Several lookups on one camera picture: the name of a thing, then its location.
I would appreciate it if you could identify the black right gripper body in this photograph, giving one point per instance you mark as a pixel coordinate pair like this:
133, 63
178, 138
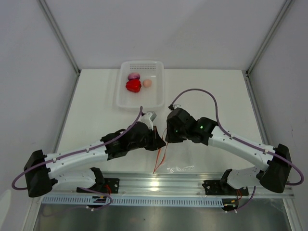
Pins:
176, 135

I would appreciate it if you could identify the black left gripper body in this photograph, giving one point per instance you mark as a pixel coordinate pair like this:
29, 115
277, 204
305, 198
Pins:
147, 143

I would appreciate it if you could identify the clear zip bag red zipper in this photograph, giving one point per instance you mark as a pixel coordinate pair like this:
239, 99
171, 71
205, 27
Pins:
173, 158

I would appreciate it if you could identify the red bell pepper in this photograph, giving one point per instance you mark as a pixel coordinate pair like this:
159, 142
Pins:
134, 86

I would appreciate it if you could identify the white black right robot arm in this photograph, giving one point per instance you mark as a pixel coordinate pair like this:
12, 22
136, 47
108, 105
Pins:
271, 164

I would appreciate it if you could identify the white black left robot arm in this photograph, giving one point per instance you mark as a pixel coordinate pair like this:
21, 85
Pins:
39, 179

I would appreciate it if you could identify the white perforated plastic basket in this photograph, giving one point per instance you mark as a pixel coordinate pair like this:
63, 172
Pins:
141, 83

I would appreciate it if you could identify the beige egg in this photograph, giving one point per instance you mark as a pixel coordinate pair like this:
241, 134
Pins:
147, 83

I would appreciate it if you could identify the purple red onion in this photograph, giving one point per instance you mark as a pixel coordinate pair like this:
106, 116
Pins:
133, 76

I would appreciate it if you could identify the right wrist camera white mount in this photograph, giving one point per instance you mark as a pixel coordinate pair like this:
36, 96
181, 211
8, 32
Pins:
172, 107

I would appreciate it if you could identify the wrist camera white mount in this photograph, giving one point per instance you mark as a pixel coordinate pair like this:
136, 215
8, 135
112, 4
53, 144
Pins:
148, 119
172, 107

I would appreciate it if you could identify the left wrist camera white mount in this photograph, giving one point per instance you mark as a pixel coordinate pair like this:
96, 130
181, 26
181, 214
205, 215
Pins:
148, 119

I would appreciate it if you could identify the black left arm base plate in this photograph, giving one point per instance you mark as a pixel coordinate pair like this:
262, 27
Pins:
110, 187

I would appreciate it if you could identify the aluminium front rail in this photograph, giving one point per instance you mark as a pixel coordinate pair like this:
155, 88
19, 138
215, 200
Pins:
140, 184

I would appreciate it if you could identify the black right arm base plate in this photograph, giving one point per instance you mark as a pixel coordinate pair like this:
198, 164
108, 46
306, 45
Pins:
217, 188

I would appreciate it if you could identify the white slotted cable duct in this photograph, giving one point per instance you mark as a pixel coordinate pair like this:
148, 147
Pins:
133, 201

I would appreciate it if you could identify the right aluminium frame post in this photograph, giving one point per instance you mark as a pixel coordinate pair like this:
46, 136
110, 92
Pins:
278, 20

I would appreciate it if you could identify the aluminium frame post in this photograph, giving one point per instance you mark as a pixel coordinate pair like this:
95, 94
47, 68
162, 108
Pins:
278, 20
58, 34

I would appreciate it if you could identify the left aluminium frame post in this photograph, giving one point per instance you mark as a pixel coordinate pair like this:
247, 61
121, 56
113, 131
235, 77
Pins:
58, 34

